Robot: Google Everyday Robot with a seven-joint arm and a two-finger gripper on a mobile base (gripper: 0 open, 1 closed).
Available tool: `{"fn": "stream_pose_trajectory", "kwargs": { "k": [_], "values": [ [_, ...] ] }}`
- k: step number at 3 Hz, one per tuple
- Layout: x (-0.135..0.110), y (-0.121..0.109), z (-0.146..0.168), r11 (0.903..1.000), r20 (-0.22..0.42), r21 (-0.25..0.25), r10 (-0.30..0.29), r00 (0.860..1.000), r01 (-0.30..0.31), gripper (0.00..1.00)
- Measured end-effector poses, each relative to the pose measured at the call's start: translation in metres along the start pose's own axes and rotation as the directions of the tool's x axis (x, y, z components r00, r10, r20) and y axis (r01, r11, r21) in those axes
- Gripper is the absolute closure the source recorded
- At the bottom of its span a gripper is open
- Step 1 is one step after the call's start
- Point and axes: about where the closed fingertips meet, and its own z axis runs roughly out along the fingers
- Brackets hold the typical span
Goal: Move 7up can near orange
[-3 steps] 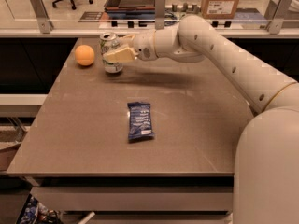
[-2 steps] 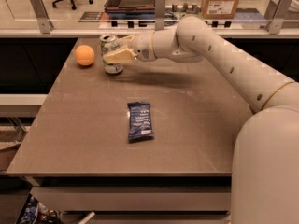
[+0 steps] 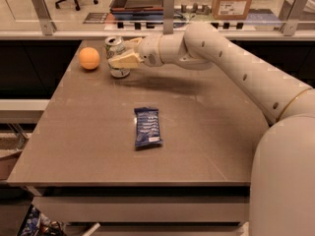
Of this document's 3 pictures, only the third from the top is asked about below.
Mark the metal glass bracket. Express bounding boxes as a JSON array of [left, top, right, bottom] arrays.
[[282, 0, 308, 36], [31, 0, 56, 35], [163, 0, 174, 34]]

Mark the white drawer front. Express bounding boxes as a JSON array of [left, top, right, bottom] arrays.
[[32, 197, 249, 223]]

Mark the brown cardboard box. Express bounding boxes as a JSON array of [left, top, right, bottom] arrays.
[[212, 0, 252, 20]]

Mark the right metal glass bracket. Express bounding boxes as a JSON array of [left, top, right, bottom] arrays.
[[282, 0, 308, 36]]

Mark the orange fruit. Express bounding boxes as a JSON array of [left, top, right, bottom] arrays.
[[79, 47, 100, 70]]

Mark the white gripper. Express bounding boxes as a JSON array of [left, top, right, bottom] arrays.
[[107, 34, 163, 69]]

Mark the left metal glass bracket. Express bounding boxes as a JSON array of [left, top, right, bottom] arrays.
[[31, 0, 56, 35]]

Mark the middle metal glass bracket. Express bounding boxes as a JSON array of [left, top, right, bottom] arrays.
[[163, 0, 174, 34]]

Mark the glass barrier panel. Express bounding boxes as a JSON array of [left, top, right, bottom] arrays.
[[0, 0, 315, 32]]

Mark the blue snack bar wrapper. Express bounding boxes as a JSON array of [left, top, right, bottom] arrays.
[[134, 107, 163, 148]]

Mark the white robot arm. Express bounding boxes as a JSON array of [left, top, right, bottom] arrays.
[[108, 22, 315, 236]]

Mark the green white 7up can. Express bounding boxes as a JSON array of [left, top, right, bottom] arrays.
[[104, 36, 130, 79]]

